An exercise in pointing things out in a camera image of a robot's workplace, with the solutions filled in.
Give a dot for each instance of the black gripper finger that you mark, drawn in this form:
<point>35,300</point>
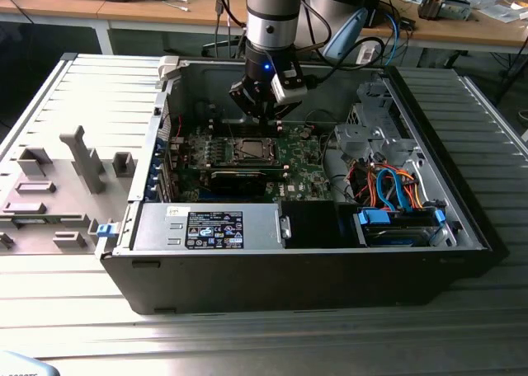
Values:
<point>286,109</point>
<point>243,97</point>

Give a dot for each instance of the silver CPU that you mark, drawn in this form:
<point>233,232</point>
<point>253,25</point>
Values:
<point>252,148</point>

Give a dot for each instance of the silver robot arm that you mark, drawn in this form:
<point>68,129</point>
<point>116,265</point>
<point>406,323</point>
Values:
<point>270,17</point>

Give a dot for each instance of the CPU socket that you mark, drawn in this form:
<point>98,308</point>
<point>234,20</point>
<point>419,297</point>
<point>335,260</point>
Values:
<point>253,161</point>

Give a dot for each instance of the green motherboard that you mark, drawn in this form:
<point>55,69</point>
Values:
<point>305,161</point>

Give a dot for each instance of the grey metal drive cage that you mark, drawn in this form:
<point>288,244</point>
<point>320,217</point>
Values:
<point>359,139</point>

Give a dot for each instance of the pale grey case latch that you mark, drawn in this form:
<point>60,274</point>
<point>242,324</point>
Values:
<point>169,67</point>

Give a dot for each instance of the black graphics card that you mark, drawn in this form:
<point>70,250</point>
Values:
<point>237,182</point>

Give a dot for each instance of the white power adapter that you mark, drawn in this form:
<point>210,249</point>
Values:
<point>366,53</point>

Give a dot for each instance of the black upright box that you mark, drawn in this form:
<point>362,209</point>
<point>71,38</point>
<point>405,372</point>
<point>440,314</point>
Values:
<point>373,1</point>

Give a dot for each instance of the black label sticker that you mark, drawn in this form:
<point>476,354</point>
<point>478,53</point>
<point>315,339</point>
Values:
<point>214,229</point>

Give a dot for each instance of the grey power supply unit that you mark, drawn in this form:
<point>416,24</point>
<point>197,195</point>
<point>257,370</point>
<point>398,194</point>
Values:
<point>156,231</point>

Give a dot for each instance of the hard disk in blue carrier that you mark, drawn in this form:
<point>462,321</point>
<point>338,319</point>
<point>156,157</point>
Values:
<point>396,233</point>

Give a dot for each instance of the black open PC case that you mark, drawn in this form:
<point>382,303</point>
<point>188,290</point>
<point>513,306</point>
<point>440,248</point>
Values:
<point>288,281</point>

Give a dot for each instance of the copper coil heatsink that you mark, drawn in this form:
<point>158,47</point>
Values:
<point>431,7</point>

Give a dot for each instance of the wooden desk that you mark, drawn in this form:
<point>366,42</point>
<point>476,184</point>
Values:
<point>453,31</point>
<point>62,9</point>

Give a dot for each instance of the blue plastic latch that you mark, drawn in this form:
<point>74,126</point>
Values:
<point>106,230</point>

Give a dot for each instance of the grey parts rack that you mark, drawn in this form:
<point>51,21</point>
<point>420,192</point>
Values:
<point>62,211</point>

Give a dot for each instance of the clear plastic bag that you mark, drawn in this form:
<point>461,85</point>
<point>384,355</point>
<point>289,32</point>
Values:
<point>501,11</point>

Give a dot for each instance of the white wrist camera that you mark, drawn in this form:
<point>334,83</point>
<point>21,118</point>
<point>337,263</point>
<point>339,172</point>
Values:
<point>288,89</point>

